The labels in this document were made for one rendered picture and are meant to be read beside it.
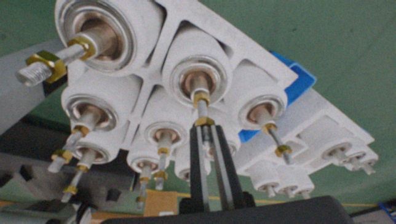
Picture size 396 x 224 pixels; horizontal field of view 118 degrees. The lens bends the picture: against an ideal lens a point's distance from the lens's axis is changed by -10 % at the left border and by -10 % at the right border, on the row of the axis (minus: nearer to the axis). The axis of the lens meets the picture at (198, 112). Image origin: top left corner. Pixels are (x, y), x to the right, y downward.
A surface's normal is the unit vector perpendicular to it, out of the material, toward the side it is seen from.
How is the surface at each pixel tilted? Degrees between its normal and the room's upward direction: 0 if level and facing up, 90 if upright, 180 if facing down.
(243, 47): 0
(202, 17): 0
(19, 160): 46
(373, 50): 0
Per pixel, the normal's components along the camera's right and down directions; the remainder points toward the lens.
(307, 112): -0.87, -0.32
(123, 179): 0.38, -0.03
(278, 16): 0.07, 0.66
